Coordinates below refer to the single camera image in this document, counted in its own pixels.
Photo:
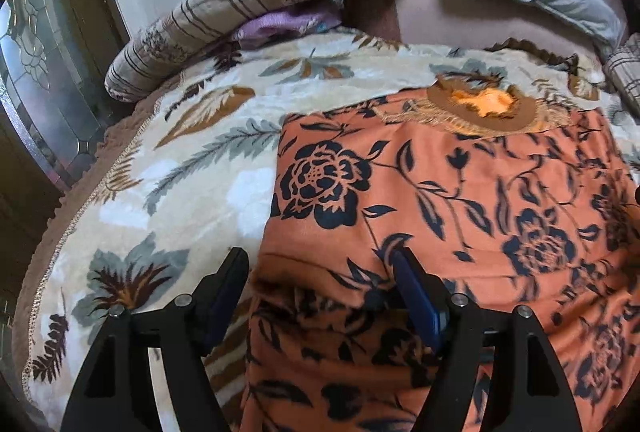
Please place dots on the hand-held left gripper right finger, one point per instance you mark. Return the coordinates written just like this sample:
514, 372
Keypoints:
419, 299

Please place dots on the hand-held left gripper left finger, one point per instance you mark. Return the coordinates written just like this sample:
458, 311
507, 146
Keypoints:
223, 297

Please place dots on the orange floral garment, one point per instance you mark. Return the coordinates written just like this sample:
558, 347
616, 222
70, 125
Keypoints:
450, 222

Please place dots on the cream leaf-print blanket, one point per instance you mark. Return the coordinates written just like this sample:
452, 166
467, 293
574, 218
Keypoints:
190, 151

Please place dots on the purple cloth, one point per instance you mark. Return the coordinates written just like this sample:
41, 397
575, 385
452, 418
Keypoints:
287, 24

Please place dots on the patterned glass door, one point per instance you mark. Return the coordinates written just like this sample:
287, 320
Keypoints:
45, 76

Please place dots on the brown bedsheet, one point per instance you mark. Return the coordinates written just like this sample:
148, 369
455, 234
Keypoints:
480, 16

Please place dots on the checked cloth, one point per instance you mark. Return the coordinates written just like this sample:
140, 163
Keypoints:
625, 66

